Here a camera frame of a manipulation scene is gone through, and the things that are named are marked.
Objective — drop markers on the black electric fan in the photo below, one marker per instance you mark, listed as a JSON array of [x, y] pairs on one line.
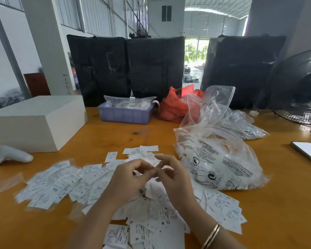
[[298, 88]]

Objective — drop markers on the pile of white garment labels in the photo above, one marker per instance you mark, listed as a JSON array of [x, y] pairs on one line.
[[67, 184]]

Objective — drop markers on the brown wooden board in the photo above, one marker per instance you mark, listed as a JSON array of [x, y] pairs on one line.
[[37, 84]]

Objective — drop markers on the white handheld controller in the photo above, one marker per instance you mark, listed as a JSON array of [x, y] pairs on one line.
[[9, 155]]

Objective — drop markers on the red plastic bag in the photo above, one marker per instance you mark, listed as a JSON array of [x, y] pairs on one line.
[[173, 107]]

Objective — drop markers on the smartphone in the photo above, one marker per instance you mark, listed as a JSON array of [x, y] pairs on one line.
[[308, 151]]

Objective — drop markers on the clear bag of labels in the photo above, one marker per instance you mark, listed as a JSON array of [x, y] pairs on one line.
[[129, 102]]

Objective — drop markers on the crumpled white paper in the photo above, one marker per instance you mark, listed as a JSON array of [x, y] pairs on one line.
[[253, 113]]

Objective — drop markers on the purple plastic basket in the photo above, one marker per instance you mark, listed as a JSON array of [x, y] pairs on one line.
[[125, 115]]

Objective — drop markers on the person's right hand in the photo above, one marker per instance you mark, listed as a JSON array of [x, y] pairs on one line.
[[176, 184]]

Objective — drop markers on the black wrapped bundle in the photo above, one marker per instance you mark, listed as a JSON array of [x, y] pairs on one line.
[[241, 64], [155, 67], [98, 69]]

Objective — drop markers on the crumpled clear plastic bag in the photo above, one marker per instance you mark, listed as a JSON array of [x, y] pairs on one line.
[[223, 106]]

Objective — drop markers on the white cabin with window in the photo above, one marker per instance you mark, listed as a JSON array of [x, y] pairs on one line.
[[165, 20]]

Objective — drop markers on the empty clear plastic sleeve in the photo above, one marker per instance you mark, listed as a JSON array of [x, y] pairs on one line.
[[5, 184]]

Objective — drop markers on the person's left thumb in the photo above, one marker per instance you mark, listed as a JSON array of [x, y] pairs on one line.
[[146, 176]]

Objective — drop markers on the gold bangle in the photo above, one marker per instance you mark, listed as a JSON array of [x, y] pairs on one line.
[[212, 235]]

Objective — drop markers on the white cardboard box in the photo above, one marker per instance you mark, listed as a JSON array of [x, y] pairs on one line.
[[33, 121]]

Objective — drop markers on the person's left forearm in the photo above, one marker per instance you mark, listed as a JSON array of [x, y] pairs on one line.
[[98, 225]]

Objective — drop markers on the person's left hand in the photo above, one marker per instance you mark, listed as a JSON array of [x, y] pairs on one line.
[[124, 181]]

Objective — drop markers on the large printed clear plastic bag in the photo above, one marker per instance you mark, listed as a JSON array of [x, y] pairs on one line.
[[217, 158]]

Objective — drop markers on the person's right forearm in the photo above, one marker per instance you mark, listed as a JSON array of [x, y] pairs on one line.
[[210, 228]]

